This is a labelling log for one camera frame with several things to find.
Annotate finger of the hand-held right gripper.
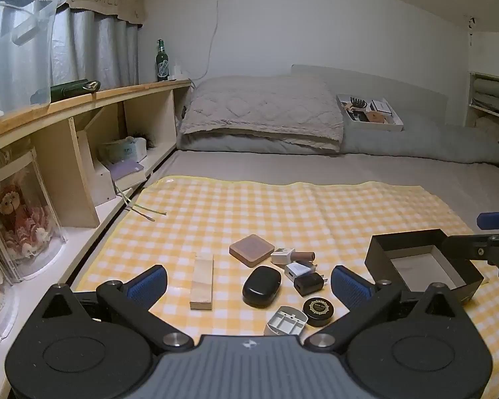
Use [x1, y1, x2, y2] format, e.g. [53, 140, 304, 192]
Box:
[444, 230, 499, 280]
[477, 207, 499, 230]

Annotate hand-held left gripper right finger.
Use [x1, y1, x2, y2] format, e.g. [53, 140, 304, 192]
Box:
[305, 265, 466, 350]

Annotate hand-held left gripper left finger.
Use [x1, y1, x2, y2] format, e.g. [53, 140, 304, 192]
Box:
[37, 264, 194, 352]

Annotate black box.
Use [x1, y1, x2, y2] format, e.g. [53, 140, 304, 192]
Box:
[365, 228, 484, 303]

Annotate light wooden block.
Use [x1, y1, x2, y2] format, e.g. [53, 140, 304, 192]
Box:
[190, 253, 214, 311]

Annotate white charger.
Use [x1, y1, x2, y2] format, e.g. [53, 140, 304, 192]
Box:
[285, 260, 313, 280]

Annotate grey plastic shell part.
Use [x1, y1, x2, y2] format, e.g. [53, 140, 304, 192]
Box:
[264, 306, 308, 337]

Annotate small white printed carton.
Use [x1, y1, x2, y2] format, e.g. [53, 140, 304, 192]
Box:
[270, 248, 296, 267]

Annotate brown square carved block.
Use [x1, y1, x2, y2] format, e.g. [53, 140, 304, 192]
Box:
[229, 235, 275, 267]

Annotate black round tin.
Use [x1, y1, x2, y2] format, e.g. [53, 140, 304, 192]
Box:
[302, 297, 335, 327]

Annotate black charger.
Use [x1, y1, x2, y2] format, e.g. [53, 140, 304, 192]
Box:
[293, 273, 328, 297]

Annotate green bookmark ribbons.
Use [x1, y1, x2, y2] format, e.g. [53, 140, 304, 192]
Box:
[116, 183, 167, 222]

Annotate black oval case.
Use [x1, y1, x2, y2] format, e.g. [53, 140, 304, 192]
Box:
[242, 266, 282, 306]

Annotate grey folded duvet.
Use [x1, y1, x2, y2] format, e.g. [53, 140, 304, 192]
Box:
[177, 110, 499, 164]

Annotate purple book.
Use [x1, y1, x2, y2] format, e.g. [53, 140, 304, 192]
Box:
[107, 160, 148, 194]

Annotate yellow checked mat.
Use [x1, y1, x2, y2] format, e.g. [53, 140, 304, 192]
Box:
[73, 175, 499, 399]

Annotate closet shelves with bedding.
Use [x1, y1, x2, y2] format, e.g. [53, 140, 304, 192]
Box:
[468, 70, 499, 163]

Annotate light wooden bookend box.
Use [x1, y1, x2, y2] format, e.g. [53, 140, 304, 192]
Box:
[76, 113, 118, 207]

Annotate clear display case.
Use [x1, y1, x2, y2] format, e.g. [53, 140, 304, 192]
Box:
[0, 150, 67, 283]

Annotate tissue box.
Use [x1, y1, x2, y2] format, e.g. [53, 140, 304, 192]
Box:
[99, 136, 147, 163]

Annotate doll with orange hair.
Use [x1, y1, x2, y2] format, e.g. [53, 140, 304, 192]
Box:
[0, 185, 53, 258]

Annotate grey headboard cushion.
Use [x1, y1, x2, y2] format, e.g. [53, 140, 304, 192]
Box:
[291, 64, 448, 127]

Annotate wooden shelf unit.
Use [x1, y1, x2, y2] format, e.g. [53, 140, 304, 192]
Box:
[0, 79, 192, 358]

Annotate white tray box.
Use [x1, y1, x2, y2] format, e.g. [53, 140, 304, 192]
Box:
[336, 93, 404, 132]

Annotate grey quilted pillow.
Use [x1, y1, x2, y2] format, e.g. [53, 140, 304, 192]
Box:
[179, 75, 345, 153]

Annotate dark green pouch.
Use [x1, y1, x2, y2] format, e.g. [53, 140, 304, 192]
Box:
[30, 79, 100, 104]

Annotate green glass bottle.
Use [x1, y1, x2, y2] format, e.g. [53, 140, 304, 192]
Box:
[156, 39, 169, 82]

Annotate grey curtain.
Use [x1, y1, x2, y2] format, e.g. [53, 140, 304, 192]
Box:
[50, 6, 140, 92]

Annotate clear plastic storage container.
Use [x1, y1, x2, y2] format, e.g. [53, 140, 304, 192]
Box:
[0, 0, 67, 123]

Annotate white wall cable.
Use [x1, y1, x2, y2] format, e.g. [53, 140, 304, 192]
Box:
[193, 0, 229, 86]

